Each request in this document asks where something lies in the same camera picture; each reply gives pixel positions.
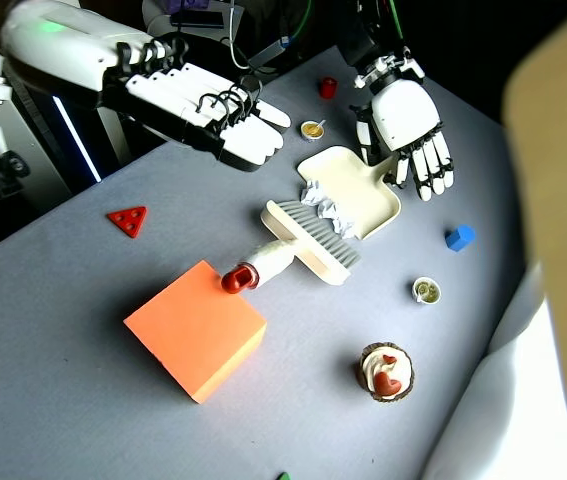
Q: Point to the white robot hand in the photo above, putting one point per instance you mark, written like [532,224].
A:
[403,115]
[73,45]

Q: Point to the cream plastic dustpan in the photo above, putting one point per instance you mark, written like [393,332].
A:
[363,200]

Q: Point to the red toy cylinder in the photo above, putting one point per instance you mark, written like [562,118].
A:
[328,88]

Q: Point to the black case with blue light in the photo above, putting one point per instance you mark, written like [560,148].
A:
[38,130]

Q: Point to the toy bowl of yellow food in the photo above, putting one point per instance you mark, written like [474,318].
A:
[312,131]

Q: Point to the crumpled white paper ball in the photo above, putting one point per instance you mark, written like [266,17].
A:
[344,226]
[329,209]
[314,193]

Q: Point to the flat black device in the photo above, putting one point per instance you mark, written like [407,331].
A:
[198,19]

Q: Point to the blue toy block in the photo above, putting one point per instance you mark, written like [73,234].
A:
[459,238]

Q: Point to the grey plug adapter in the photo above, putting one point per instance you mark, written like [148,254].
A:
[268,52]

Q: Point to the blue-white toy bowl with spoon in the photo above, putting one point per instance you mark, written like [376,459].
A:
[426,290]

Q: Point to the tan blurred panel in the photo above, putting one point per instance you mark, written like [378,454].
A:
[563,200]

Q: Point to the red triangle block with holes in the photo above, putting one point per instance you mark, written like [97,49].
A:
[128,221]

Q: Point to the toy cupcake with white frosting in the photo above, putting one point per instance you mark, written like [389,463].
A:
[385,372]

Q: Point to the orange foam block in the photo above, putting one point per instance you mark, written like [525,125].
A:
[188,325]

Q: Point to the green toy block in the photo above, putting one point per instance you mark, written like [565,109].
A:
[283,476]

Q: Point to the grey table cloth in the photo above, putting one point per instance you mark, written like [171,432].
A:
[113,425]

